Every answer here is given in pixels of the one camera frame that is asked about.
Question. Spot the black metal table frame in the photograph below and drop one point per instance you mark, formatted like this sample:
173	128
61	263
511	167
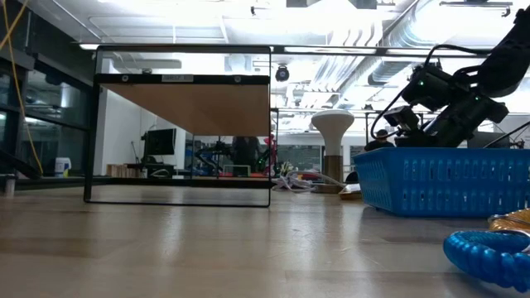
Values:
165	183

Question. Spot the white mushroom table lamp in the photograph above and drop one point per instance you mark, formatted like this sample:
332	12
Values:
332	124

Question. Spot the black monitor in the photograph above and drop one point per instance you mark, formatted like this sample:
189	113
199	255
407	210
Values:
159	142

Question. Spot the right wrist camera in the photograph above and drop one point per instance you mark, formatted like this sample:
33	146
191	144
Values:
401	118

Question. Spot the black slanted bar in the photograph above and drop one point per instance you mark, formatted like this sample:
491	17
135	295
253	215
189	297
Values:
18	164

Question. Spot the wooden shelf riser black frame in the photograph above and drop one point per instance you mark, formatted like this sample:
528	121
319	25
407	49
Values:
186	107

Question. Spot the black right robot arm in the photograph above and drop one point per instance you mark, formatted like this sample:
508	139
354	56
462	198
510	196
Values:
509	58

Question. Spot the round black camera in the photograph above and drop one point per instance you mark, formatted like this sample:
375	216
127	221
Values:
282	73

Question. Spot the white bucket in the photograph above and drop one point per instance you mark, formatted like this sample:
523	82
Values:
63	165

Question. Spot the person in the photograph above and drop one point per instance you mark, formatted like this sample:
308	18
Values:
379	145

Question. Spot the blue plastic basket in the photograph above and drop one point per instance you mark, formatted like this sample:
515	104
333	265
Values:
435	186

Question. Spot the stack of wooden blocks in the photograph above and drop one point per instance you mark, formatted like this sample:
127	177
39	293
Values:
118	171

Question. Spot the white cylindrical post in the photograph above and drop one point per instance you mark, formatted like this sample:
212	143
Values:
10	186

